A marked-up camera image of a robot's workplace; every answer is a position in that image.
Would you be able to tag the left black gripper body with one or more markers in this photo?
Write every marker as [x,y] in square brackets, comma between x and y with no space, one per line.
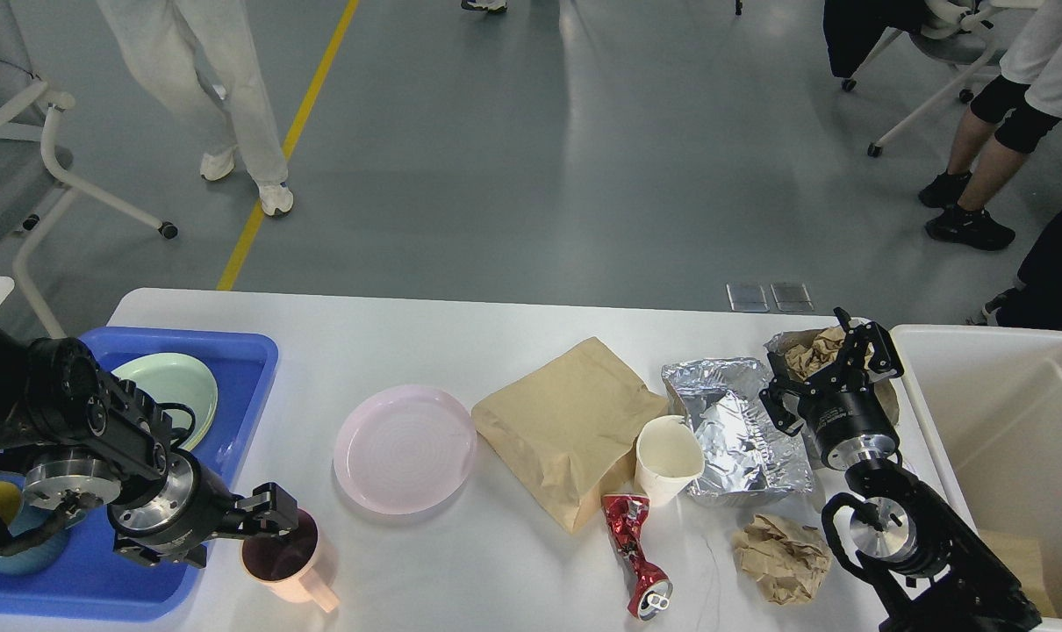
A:
[175,524]

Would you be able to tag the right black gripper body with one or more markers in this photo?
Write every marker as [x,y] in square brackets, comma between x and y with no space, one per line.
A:
[847,422]

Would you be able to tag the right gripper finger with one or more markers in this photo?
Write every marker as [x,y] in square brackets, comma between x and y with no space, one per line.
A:
[787,401]
[866,357]

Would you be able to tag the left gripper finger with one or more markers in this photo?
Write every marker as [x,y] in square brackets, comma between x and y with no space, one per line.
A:
[268,511]

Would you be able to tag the pink mug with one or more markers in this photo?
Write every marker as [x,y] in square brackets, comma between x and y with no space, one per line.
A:
[298,567]

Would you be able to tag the pink plate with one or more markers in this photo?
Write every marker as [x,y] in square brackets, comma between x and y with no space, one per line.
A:
[405,451]

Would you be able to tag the brown paper bag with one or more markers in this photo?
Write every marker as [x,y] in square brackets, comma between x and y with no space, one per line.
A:
[567,430]

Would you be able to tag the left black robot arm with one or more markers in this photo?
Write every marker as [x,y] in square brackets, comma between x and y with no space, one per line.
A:
[82,439]

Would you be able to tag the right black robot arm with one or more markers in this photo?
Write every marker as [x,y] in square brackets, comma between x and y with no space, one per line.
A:
[890,529]

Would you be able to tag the foil bowl with paper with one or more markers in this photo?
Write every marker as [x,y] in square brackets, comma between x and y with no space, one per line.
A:
[805,352]

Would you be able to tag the crumpled aluminium foil tray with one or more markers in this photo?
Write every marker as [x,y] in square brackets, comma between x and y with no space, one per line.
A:
[747,461]

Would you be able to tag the blue plastic tray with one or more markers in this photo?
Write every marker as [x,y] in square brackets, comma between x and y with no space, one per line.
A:
[89,580]

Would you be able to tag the floor outlet plates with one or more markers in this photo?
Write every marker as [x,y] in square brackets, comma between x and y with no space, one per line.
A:
[779,297]

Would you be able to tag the white paper cup upright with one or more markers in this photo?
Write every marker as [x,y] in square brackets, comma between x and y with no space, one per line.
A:
[668,458]

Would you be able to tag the white plastic bin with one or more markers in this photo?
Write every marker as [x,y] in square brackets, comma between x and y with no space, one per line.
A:
[989,400]

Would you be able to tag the green plate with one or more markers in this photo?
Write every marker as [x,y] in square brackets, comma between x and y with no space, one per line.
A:
[183,386]

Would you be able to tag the crumpled brown paper ball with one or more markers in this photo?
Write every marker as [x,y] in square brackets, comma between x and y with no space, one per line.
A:
[787,560]

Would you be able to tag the crushed red can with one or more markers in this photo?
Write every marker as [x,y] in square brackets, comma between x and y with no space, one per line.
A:
[625,515]

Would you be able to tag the white office chair right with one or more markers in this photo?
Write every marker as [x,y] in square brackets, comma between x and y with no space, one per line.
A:
[959,34]

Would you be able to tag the person in black shorts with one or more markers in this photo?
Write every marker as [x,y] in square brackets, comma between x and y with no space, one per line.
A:
[1002,127]

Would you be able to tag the grey office chair left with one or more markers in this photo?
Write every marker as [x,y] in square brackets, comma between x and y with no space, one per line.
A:
[37,185]

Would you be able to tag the person in white trousers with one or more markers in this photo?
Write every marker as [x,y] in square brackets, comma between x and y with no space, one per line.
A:
[198,60]

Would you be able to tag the person in light jeans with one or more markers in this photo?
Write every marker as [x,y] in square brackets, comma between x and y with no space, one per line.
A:
[498,6]

